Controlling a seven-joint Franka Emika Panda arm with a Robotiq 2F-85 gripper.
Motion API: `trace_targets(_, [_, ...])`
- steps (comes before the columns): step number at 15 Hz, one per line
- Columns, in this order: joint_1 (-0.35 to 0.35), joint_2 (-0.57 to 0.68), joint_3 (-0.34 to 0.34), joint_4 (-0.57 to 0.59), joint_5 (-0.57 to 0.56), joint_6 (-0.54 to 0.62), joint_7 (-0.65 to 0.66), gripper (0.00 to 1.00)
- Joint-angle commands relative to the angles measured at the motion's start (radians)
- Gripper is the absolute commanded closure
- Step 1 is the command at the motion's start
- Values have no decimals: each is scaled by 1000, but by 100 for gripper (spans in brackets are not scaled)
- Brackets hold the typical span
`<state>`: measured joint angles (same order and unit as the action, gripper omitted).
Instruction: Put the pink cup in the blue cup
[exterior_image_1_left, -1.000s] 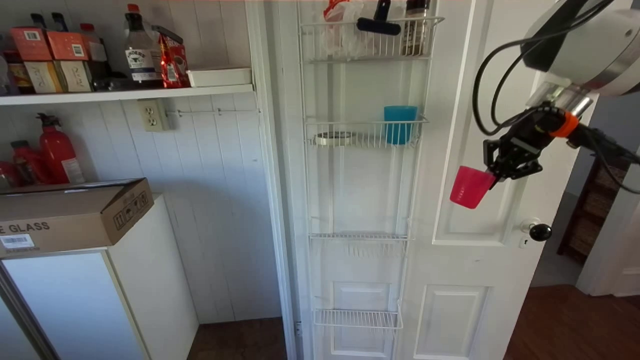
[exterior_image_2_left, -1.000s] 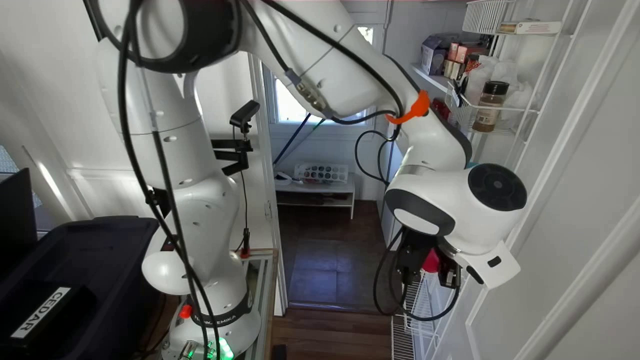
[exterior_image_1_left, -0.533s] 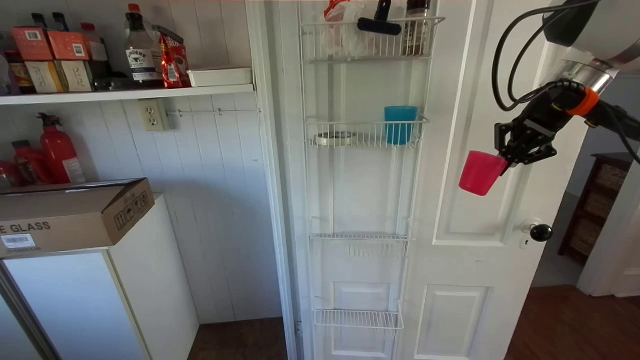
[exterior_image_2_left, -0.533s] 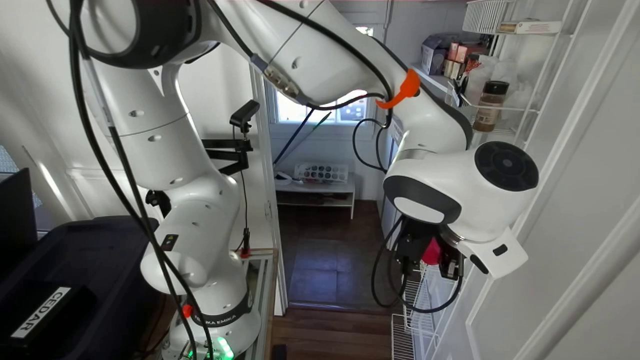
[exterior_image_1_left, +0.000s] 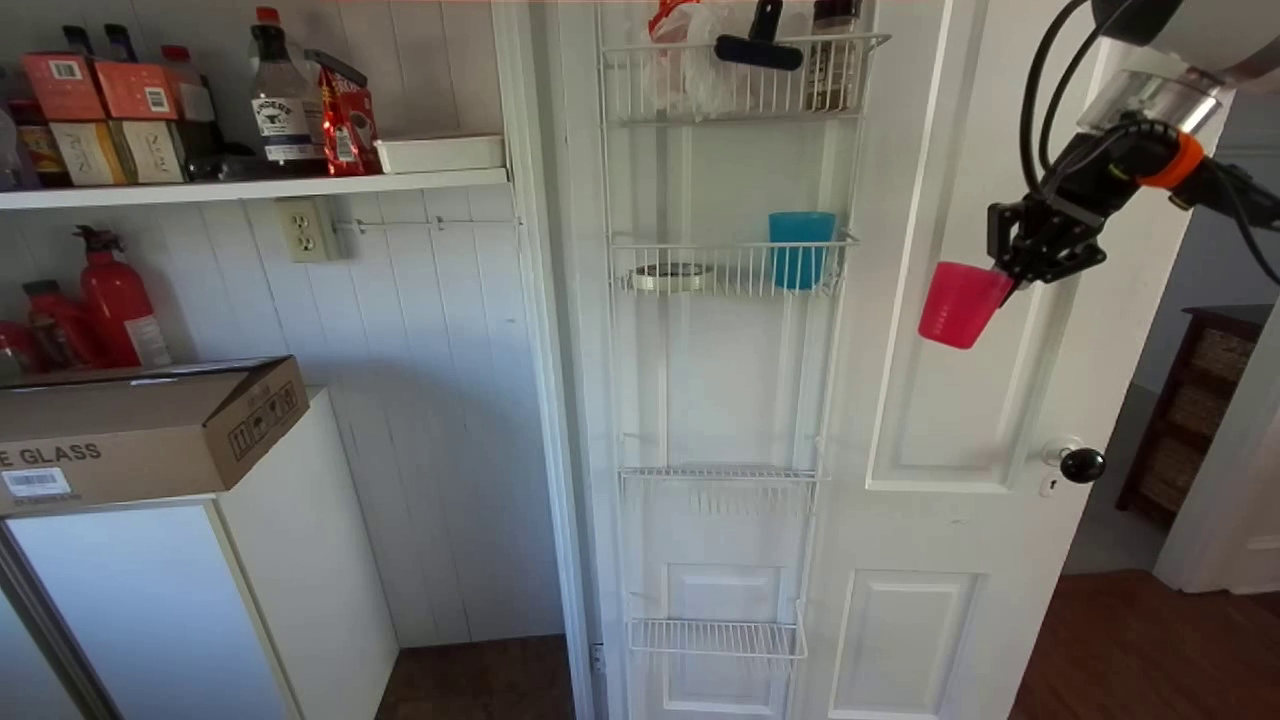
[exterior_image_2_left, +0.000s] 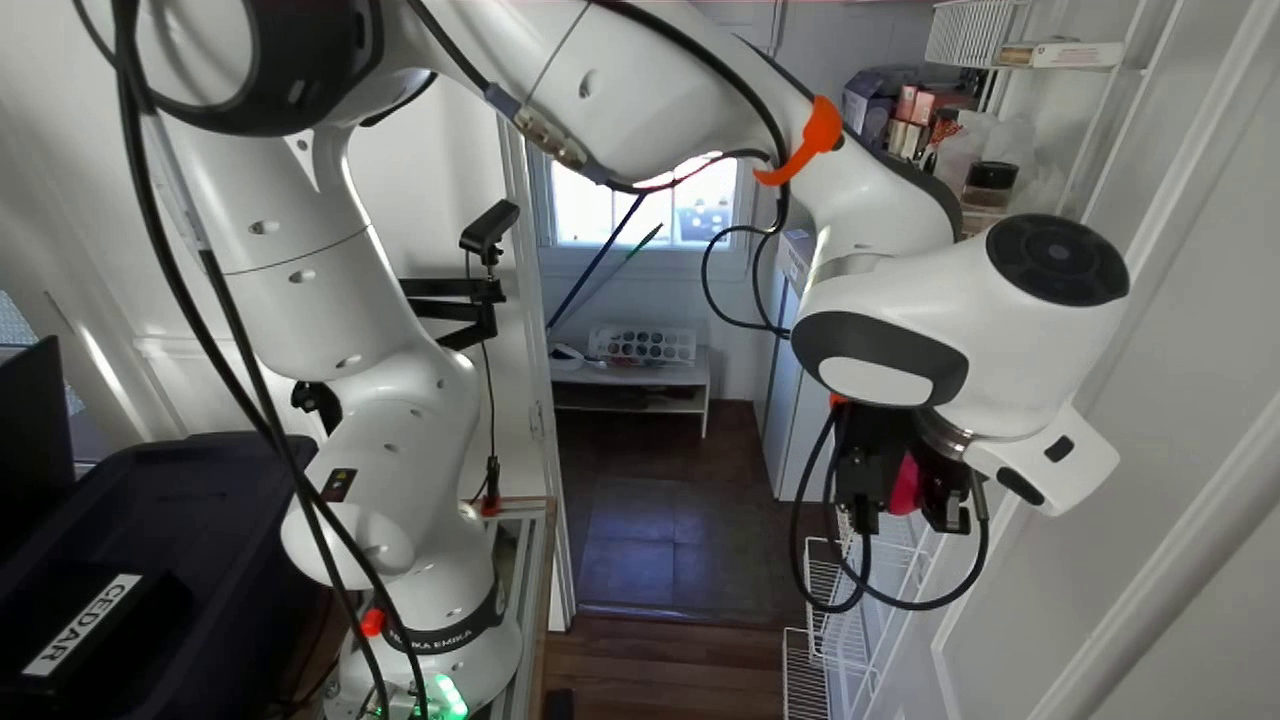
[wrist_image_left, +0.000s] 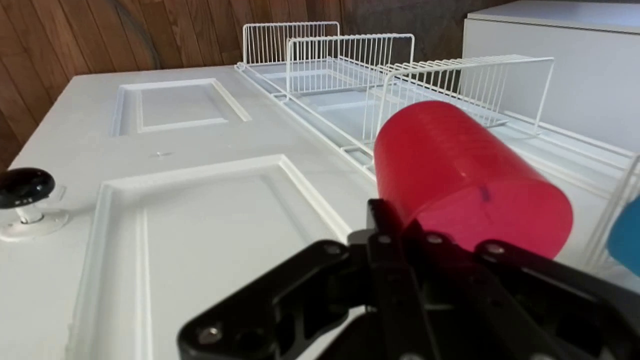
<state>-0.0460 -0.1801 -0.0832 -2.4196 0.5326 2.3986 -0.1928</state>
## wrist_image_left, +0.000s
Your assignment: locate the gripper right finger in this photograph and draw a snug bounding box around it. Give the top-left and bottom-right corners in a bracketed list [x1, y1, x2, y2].
[404, 219, 640, 360]

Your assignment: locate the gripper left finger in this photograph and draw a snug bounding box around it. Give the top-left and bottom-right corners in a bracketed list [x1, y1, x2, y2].
[177, 198, 437, 360]

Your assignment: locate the blue plastic cup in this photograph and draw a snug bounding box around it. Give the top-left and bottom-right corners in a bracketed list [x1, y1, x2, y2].
[606, 197, 640, 277]

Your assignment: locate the pink plastic cup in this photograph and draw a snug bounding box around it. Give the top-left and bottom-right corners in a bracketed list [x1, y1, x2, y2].
[373, 100, 574, 261]

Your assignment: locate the white cabinet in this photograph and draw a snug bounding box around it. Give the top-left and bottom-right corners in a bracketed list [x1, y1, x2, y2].
[462, 0, 640, 154]

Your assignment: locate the black door knob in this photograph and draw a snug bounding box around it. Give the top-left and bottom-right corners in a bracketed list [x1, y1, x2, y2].
[0, 167, 70, 243]

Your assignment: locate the white wire rack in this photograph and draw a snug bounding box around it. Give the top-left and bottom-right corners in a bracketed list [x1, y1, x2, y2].
[234, 21, 640, 274]

